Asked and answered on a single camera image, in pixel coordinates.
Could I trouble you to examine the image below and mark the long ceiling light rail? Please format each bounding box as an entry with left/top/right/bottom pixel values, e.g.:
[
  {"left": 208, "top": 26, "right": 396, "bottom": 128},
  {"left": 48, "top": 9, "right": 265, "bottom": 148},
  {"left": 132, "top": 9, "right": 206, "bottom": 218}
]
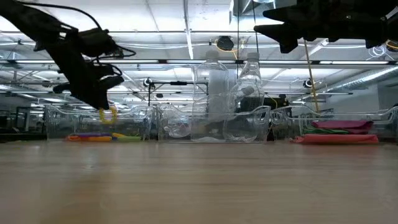
[{"left": 0, "top": 58, "right": 398, "bottom": 67}]

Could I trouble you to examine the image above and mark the magenta cloth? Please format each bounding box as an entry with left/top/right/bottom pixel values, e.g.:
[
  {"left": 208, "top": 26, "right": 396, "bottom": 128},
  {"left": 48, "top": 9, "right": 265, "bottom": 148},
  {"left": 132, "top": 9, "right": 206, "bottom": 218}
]
[{"left": 312, "top": 119, "right": 374, "bottom": 135}]

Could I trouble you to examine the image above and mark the clear plastic bin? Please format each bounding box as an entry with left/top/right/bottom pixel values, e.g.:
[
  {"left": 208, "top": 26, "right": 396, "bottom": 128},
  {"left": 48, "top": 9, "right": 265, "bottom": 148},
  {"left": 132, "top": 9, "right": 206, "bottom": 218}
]
[
  {"left": 156, "top": 103, "right": 272, "bottom": 144},
  {"left": 44, "top": 105, "right": 157, "bottom": 141},
  {"left": 269, "top": 105, "right": 398, "bottom": 144}
]

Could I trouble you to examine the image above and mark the purple coil wristband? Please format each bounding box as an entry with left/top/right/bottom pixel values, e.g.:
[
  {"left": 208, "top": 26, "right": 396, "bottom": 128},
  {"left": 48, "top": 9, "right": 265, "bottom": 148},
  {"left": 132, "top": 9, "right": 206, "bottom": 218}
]
[{"left": 76, "top": 133, "right": 112, "bottom": 138}]

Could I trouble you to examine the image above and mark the yellow cable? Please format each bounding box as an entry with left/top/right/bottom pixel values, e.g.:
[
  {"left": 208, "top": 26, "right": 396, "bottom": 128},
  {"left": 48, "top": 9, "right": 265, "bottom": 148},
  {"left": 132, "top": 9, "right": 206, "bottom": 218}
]
[{"left": 303, "top": 39, "right": 320, "bottom": 113}]

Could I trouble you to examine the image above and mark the pink cloth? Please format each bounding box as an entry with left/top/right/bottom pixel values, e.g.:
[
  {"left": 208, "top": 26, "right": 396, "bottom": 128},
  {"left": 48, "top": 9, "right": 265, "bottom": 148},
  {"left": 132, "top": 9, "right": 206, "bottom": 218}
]
[{"left": 290, "top": 133, "right": 380, "bottom": 145}]

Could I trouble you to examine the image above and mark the silver ceiling duct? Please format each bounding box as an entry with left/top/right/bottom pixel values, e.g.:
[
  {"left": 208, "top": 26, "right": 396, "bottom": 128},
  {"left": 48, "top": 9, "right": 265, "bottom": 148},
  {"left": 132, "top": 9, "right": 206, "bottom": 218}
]
[{"left": 323, "top": 65, "right": 398, "bottom": 93}]

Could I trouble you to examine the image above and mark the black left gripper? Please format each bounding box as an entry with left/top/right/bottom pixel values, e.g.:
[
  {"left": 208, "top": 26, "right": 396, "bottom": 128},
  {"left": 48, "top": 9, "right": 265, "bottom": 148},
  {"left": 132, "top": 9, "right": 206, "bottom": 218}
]
[{"left": 46, "top": 30, "right": 126, "bottom": 110}]

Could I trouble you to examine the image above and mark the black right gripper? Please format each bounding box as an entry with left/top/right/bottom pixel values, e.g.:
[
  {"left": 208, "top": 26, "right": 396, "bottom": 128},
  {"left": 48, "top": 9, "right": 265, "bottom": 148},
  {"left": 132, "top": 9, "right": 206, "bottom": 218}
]
[{"left": 253, "top": 0, "right": 390, "bottom": 54}]

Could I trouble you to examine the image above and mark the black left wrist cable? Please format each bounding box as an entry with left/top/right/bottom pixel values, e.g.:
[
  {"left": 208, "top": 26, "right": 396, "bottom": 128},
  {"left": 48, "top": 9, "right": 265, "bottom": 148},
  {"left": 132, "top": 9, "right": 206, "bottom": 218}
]
[{"left": 15, "top": 1, "right": 137, "bottom": 60}]

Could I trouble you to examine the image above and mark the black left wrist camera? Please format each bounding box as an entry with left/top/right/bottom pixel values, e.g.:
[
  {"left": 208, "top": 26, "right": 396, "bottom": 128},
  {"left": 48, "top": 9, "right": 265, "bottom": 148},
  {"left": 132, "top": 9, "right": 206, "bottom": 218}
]
[{"left": 77, "top": 27, "right": 124, "bottom": 59}]

